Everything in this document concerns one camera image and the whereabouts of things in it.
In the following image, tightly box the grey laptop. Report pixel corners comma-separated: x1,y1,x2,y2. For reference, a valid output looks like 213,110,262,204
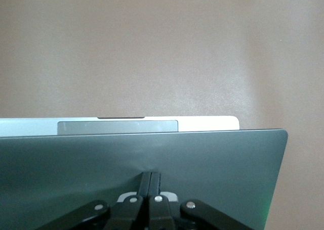
0,116,289,230

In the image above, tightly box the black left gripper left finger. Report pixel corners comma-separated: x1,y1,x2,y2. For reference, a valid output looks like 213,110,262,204
37,173,152,230

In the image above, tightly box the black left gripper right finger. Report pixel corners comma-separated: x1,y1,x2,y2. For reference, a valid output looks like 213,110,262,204
148,173,254,230

